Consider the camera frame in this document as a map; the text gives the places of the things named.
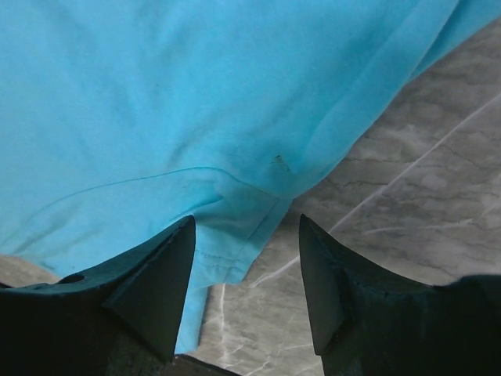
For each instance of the black base beam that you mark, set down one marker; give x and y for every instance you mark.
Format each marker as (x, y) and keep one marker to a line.
(184, 365)

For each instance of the light blue t-shirt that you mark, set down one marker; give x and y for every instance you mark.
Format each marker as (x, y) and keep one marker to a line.
(120, 117)

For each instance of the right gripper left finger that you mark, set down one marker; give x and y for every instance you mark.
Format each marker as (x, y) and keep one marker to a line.
(121, 314)

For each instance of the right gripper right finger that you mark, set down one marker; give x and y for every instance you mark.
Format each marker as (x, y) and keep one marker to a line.
(367, 320)

